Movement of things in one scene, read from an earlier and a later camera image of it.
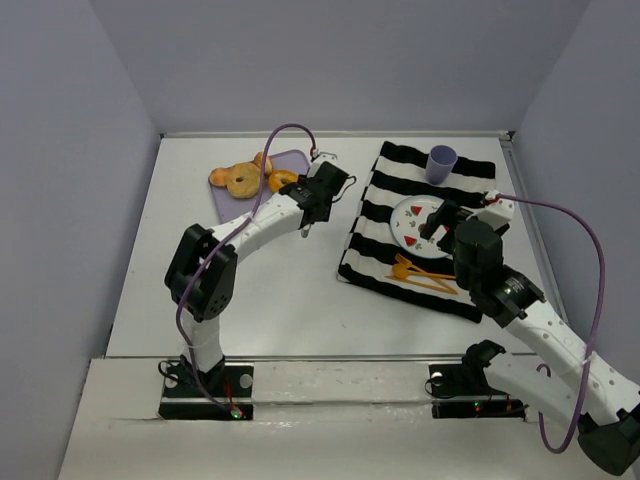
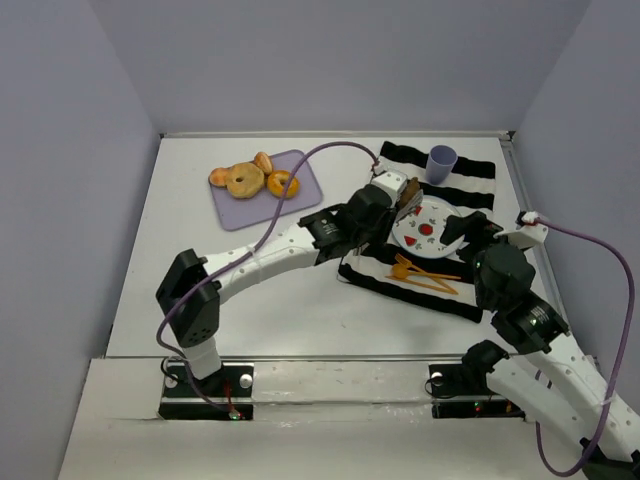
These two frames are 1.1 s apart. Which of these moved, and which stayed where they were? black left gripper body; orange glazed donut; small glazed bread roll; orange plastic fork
Moved: black left gripper body
Stayed: orange plastic fork; small glazed bread roll; orange glazed donut
